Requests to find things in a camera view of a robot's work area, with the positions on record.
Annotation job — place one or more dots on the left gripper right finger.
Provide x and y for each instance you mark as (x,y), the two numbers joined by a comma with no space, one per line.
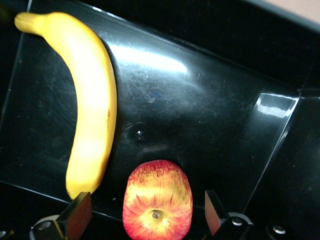
(213,212)

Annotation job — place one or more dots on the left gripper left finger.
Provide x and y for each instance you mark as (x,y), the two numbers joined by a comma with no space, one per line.
(77,217)

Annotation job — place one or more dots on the red yellow apple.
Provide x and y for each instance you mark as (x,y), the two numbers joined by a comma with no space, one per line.
(157,200)

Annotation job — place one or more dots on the black plastic box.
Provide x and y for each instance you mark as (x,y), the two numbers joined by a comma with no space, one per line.
(200,112)

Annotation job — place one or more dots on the yellow banana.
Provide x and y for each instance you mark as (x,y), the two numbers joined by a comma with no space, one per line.
(92,100)

